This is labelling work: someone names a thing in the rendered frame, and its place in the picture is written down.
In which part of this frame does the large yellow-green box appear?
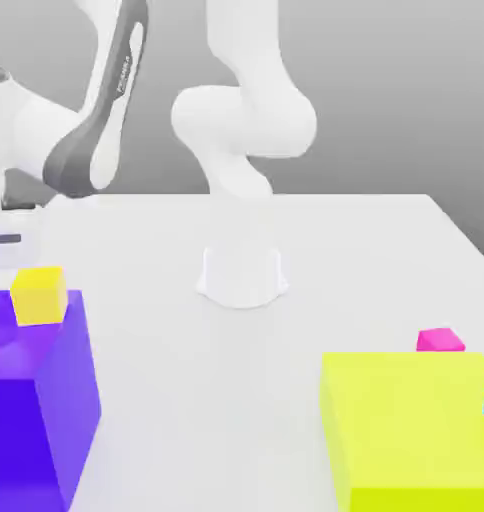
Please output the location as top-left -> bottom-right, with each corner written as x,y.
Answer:
320,351 -> 484,512

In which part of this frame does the small yellow cube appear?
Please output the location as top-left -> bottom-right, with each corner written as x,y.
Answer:
9,266 -> 69,328

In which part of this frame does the small magenta cube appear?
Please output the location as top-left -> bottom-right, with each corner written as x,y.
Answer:
416,327 -> 466,353

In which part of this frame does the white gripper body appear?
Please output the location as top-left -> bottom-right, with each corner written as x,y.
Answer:
0,209 -> 46,277

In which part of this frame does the large purple box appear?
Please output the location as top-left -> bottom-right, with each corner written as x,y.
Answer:
0,289 -> 103,512

